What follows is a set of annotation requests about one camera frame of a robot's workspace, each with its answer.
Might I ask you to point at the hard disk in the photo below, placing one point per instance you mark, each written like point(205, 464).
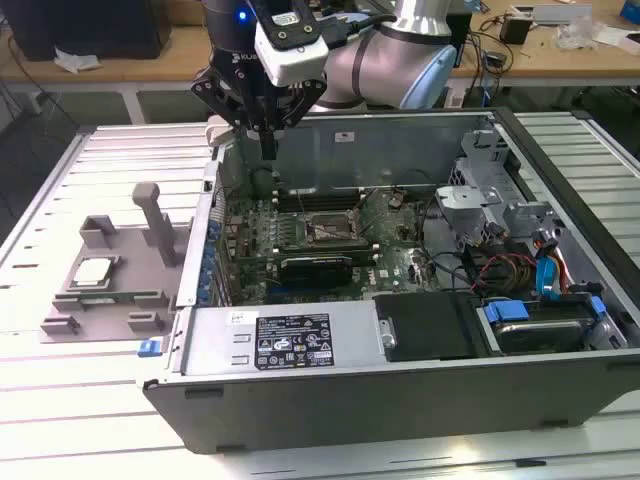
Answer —
point(540, 336)

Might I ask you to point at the CPU socket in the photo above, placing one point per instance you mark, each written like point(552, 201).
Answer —
point(325, 222)

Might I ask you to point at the open black PC case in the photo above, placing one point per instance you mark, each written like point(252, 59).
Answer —
point(350, 410)

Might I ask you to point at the small white sticker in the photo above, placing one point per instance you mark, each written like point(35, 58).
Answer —
point(239, 318)

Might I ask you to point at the white case wall sticker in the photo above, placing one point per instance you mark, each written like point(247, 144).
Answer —
point(344, 137)

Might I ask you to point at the silver metal drive cage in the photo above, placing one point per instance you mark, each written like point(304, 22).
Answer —
point(465, 197)

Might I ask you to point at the silver power supply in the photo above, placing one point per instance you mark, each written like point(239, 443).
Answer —
point(210, 345)

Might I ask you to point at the light grey case latch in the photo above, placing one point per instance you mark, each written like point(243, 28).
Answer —
point(219, 129)

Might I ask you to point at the black box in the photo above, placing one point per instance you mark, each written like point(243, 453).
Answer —
point(462, 40)

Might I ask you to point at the dark battery holder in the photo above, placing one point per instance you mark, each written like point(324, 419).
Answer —
point(396, 200)

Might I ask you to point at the small black adapter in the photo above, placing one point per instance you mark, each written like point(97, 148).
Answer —
point(496, 60)

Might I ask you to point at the blue case latch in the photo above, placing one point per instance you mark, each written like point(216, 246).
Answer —
point(149, 348)

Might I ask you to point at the silver CPU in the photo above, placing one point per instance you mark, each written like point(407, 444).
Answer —
point(94, 272)

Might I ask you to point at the black drive cover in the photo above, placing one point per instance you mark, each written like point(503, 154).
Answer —
point(430, 325)

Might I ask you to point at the small brown black cube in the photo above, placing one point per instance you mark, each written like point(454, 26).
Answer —
point(515, 29)

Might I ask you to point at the black computer tower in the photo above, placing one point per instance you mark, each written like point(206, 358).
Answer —
point(100, 25)

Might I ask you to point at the long wooden desk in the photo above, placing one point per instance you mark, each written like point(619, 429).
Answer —
point(150, 67)

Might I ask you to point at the green RAM stick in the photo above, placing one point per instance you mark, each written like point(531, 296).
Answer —
point(105, 298)

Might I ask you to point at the white power adapter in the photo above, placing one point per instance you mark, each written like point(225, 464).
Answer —
point(455, 97)

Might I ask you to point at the green motherboard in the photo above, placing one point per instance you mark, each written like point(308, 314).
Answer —
point(395, 260)

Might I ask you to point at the silver tray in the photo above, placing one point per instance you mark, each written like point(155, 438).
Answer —
point(560, 15)

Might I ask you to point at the grey parts rack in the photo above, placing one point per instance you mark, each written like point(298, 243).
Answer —
point(125, 250)

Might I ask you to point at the clear plastic bags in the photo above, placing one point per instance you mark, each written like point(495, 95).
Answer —
point(575, 35)

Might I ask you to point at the white paper box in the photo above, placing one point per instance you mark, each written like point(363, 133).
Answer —
point(620, 40)

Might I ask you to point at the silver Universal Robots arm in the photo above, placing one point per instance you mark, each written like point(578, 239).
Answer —
point(390, 65)

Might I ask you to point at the black power supply label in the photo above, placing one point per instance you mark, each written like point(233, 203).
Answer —
point(292, 340)

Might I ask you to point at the cardboard box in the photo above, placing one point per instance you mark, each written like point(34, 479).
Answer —
point(187, 12)

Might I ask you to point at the small blue clip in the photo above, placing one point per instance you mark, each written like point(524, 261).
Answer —
point(597, 305)

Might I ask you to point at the crumpled white paper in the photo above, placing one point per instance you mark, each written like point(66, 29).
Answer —
point(75, 61)

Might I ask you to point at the black RAM slot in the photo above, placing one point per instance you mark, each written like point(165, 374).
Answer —
point(300, 247)
point(362, 255)
point(330, 207)
point(330, 203)
point(330, 199)
point(330, 195)

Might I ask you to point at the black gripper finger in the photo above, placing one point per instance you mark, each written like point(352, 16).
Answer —
point(305, 105)
point(217, 95)

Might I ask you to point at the black graphics card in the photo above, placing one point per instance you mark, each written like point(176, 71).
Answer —
point(315, 272)

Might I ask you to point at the blue item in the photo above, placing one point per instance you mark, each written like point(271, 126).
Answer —
point(632, 9)
point(479, 5)

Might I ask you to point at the blue expansion slot clip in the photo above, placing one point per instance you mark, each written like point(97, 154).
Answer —
point(209, 260)
point(204, 292)
point(215, 231)

